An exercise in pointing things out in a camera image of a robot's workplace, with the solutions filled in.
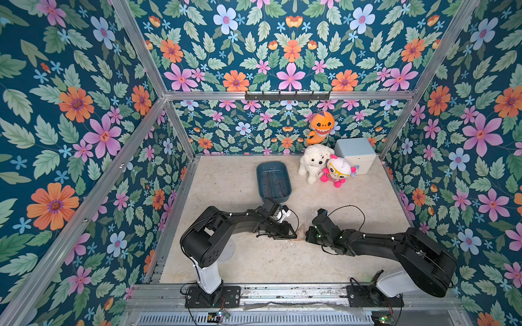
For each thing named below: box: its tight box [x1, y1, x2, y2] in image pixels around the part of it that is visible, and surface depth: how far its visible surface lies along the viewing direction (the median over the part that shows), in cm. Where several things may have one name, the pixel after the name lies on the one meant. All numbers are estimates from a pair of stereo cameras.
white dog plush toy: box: [297, 143, 335, 185], surface depth 98 cm
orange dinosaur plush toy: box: [306, 111, 336, 147], surface depth 100 cm
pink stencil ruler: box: [269, 170, 280, 197], surface depth 110 cm
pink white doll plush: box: [318, 154, 361, 189], surface depth 98 cm
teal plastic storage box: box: [256, 160, 293, 205], surface depth 107 cm
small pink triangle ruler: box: [296, 224, 306, 241], surface depth 91 cm
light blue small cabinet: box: [334, 137, 377, 176], surface depth 104 cm
